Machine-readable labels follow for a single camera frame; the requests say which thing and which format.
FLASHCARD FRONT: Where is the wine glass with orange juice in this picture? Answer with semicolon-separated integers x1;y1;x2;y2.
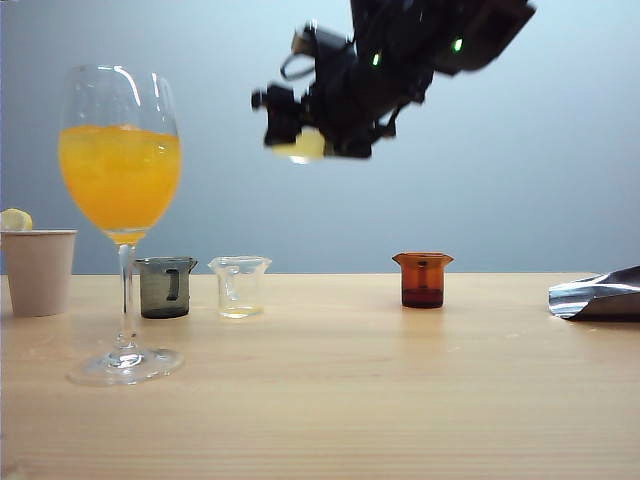
57;63;185;389

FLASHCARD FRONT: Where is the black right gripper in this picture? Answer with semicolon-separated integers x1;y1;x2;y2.
251;52;432;161

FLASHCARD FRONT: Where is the yellow lemon slice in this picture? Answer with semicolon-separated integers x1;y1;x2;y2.
0;208;34;234

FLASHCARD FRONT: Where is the grey plastic measuring cup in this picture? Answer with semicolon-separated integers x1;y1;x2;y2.
133;256;200;320

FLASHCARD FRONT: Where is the black camera cable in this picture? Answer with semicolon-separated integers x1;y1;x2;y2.
279;51;319;82

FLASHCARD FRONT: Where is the beige paper cup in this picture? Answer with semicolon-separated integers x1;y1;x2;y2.
0;229;79;319

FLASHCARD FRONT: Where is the clear measuring cup yellow residue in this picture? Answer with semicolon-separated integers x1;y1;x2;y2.
207;255;274;320

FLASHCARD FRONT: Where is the amber plastic measuring cup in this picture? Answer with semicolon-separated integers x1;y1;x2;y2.
391;251;455;310

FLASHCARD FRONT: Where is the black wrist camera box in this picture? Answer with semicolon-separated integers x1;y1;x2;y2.
292;19;357;64

